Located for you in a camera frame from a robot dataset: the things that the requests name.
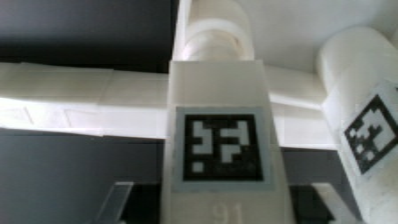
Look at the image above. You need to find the white chair leg with tag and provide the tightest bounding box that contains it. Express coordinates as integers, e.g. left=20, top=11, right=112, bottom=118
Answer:
left=318, top=27, right=398, bottom=224

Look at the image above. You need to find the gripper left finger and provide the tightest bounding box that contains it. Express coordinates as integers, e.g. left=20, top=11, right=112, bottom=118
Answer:
left=89, top=181, right=135, bottom=224

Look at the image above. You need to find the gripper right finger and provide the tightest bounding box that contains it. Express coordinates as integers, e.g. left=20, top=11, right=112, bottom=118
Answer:
left=311, top=183, right=362, bottom=224

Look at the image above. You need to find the white chair seat part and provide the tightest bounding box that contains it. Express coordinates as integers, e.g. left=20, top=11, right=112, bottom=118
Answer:
left=172, top=0, right=398, bottom=75

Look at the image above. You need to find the white U-shaped fence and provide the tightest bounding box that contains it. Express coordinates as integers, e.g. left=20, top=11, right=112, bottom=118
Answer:
left=0, top=62, right=334, bottom=150

